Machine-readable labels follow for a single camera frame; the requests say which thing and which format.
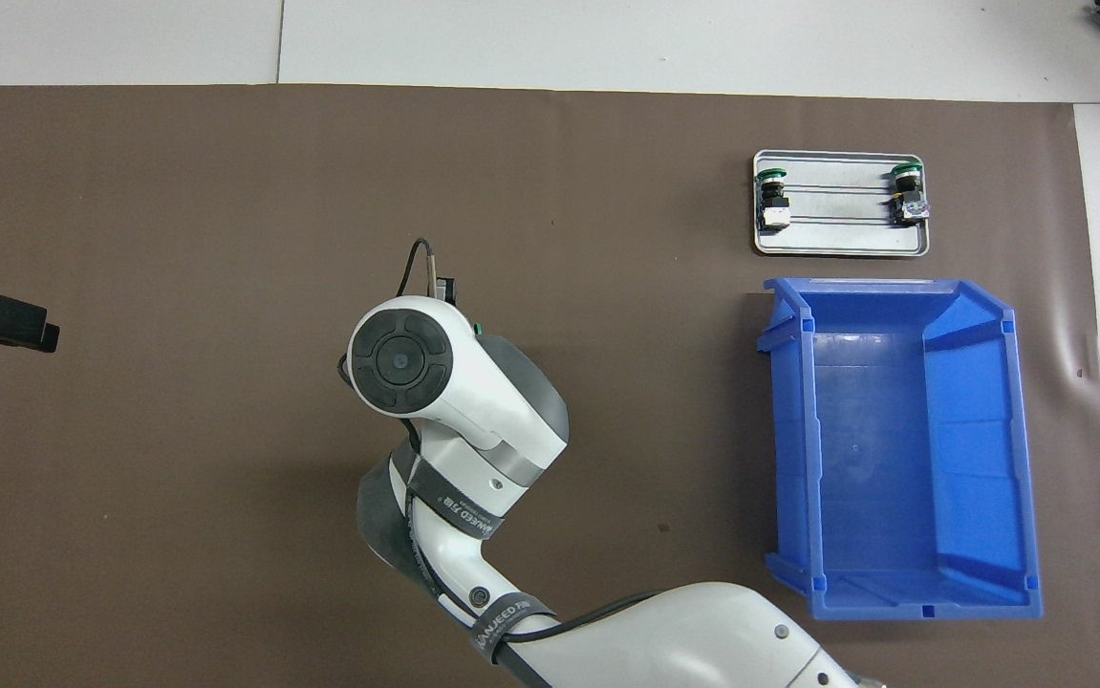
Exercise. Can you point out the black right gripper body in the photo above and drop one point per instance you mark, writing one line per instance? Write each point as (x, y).
(447, 291)

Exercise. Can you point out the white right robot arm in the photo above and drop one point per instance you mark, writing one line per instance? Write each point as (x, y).
(473, 401)

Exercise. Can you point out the brown paper table mat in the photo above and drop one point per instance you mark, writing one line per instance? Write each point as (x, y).
(225, 478)

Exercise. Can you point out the silver metal tray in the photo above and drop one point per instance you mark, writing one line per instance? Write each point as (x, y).
(841, 239)

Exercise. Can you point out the blue plastic storage bin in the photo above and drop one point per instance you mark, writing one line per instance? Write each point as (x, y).
(894, 459)

